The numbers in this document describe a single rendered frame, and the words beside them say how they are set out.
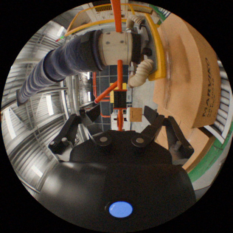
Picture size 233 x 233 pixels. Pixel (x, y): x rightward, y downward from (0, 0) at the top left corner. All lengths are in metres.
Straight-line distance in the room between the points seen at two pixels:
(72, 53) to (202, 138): 0.95
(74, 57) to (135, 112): 1.81
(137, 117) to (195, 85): 1.76
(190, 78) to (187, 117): 0.15
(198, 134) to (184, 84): 0.51
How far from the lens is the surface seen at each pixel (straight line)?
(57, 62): 0.39
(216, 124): 0.68
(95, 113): 0.17
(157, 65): 0.23
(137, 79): 0.22
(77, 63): 0.33
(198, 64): 0.32
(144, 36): 0.28
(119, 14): 0.28
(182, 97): 0.35
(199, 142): 0.76
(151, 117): 0.16
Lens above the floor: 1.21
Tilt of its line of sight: 3 degrees up
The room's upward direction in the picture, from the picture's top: 89 degrees counter-clockwise
